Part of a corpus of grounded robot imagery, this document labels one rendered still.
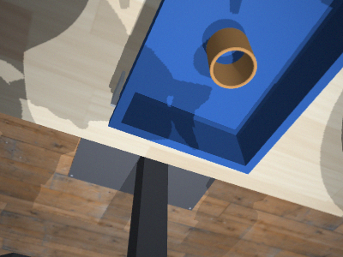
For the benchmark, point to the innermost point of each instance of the bronze bushing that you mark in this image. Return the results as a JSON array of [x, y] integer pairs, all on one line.
[[236, 74]]

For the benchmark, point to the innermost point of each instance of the blue shallow tray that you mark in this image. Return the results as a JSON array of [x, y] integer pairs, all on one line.
[[170, 98]]

